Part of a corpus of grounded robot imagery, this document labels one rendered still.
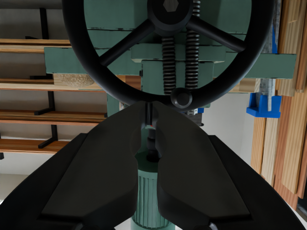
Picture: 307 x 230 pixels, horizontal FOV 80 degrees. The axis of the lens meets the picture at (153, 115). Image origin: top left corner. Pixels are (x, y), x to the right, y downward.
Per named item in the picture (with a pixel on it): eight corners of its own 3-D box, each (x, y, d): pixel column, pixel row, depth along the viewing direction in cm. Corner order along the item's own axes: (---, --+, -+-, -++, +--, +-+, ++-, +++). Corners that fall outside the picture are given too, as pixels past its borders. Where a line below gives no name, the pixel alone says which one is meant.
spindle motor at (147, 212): (183, 171, 59) (177, 251, 65) (175, 149, 76) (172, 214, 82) (127, 170, 58) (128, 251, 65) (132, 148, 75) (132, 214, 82)
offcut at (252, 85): (256, 78, 53) (254, 92, 54) (261, 78, 56) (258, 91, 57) (240, 77, 57) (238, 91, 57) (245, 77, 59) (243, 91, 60)
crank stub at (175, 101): (171, 89, 21) (193, 87, 21) (166, 86, 27) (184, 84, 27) (173, 111, 22) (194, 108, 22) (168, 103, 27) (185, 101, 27)
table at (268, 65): (338, 48, 35) (331, 80, 36) (251, 60, 65) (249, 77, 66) (11, 39, 33) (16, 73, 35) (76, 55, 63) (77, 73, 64)
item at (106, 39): (246, 34, 43) (244, 52, 44) (215, 47, 63) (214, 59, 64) (73, 28, 42) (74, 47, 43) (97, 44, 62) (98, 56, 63)
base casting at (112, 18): (262, -9, 41) (256, 35, 43) (197, 39, 97) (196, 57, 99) (59, -17, 40) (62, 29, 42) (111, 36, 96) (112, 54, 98)
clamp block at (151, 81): (217, 61, 35) (212, 108, 37) (198, 65, 48) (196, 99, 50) (138, 59, 35) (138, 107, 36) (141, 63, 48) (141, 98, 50)
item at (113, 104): (128, 89, 76) (128, 117, 79) (130, 88, 83) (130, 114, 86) (105, 89, 76) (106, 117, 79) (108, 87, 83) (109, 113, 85)
